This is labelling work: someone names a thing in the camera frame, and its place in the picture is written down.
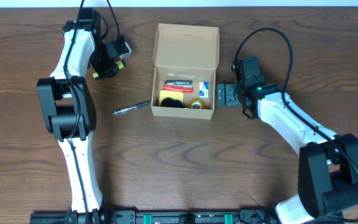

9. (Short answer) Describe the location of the yellow highlighter marker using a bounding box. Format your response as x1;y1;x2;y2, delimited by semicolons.
93;60;126;80

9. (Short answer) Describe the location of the white blue eraser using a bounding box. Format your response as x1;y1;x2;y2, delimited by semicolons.
199;82;209;98

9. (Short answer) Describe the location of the yellow tape roll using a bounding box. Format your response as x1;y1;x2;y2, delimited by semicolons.
188;98;206;110

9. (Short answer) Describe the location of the red black stapler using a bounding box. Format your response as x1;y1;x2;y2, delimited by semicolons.
163;80;193;93

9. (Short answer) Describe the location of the yellow sticky note pad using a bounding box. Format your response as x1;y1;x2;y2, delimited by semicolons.
158;90;184;106

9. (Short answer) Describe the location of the black ballpoint pen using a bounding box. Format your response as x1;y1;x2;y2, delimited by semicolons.
111;101;151;116

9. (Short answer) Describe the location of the black computer mouse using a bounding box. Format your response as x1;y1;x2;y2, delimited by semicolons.
160;98;186;108

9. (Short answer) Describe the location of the brown cardboard box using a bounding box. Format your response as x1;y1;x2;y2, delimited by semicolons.
151;24;219;119

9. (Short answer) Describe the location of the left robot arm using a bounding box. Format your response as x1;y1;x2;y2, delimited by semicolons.
31;7;125;223

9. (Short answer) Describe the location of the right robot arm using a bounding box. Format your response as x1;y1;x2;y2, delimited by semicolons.
218;57;358;223

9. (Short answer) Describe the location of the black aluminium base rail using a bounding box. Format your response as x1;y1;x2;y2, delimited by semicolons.
29;209;344;224

